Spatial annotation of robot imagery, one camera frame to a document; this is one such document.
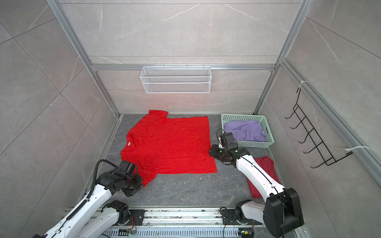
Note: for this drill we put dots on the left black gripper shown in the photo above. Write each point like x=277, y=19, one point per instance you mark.
x=138, y=176

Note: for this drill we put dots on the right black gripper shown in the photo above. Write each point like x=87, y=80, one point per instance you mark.
x=213, y=152

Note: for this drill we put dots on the bright red t-shirt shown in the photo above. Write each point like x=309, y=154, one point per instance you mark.
x=158, y=144

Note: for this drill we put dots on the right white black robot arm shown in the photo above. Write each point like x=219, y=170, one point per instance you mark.
x=281, y=212

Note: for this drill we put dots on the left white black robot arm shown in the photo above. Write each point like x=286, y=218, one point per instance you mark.
x=88, y=219

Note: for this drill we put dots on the light green plastic basket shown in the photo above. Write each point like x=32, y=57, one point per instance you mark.
x=225, y=118

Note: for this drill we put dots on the purple t-shirt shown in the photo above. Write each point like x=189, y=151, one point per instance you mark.
x=246, y=130

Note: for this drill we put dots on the white zip tie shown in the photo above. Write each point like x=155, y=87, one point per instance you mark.
x=357, y=147

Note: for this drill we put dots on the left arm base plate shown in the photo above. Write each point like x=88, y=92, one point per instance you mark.
x=137, y=215

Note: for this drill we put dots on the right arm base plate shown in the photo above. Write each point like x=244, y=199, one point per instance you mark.
x=229, y=217

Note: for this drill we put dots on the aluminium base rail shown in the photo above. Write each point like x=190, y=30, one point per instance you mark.
x=188, y=222

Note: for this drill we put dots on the white wire mesh shelf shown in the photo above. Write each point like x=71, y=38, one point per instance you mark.
x=176, y=79

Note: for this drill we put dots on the black wire hook rack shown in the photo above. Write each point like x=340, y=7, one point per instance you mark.
x=312, y=135

